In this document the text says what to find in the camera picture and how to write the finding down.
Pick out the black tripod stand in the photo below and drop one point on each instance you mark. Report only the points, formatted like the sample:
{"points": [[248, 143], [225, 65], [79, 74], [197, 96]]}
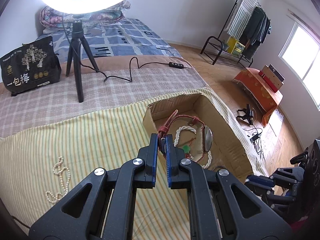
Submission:
{"points": [[78, 40]]}

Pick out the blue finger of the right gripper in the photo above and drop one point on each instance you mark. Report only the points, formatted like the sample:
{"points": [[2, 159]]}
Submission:
{"points": [[259, 185]]}

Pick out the folded floral quilt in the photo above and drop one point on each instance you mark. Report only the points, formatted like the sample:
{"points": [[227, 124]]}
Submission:
{"points": [[54, 20]]}

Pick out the orange covered stool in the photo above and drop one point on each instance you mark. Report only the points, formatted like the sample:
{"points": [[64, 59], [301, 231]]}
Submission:
{"points": [[267, 99]]}

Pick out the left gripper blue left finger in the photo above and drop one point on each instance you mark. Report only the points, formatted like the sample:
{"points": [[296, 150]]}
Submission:
{"points": [[146, 176]]}

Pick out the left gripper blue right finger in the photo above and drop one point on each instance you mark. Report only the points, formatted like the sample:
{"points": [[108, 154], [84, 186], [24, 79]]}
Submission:
{"points": [[176, 178]]}

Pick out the black clothes rack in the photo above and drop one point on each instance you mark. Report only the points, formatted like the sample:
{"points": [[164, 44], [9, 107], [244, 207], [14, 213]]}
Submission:
{"points": [[215, 47]]}

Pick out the brown plaid blanket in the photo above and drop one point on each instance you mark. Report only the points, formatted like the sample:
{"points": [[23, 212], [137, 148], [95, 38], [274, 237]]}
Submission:
{"points": [[131, 79]]}

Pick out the dark hanging clothes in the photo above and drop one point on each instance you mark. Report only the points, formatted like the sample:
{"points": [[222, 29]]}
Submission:
{"points": [[255, 32]]}

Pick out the cardboard box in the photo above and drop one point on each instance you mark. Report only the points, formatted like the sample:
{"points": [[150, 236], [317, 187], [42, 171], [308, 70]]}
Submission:
{"points": [[227, 150]]}

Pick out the small black floor tripod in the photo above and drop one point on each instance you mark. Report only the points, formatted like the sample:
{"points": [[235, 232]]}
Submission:
{"points": [[246, 114]]}

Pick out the red strap wrist watch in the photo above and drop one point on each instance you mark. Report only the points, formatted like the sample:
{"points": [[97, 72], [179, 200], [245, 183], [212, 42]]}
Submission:
{"points": [[204, 136]]}

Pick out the yellow box on rack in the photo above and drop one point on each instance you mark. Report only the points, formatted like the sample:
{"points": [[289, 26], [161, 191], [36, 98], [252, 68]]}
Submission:
{"points": [[235, 47]]}

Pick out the blue patterned bed sheet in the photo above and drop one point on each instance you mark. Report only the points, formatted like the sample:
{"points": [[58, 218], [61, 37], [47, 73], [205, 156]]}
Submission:
{"points": [[127, 37]]}

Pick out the stacked boxes on stool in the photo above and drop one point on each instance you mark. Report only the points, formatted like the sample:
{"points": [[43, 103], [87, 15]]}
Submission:
{"points": [[272, 77]]}

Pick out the window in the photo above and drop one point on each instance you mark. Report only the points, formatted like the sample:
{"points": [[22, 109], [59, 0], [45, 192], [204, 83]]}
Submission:
{"points": [[300, 53]]}

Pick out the black snack bag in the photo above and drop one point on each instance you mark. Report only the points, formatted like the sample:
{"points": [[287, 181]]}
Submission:
{"points": [[30, 66]]}

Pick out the power strip with cables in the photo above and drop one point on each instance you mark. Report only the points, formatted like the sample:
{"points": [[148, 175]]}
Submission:
{"points": [[255, 139]]}

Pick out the yellow striped cloth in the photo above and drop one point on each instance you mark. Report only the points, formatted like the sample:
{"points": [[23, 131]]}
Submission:
{"points": [[106, 138]]}

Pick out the striped hanging cloth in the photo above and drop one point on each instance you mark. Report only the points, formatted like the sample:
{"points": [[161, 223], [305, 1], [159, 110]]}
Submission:
{"points": [[239, 18]]}

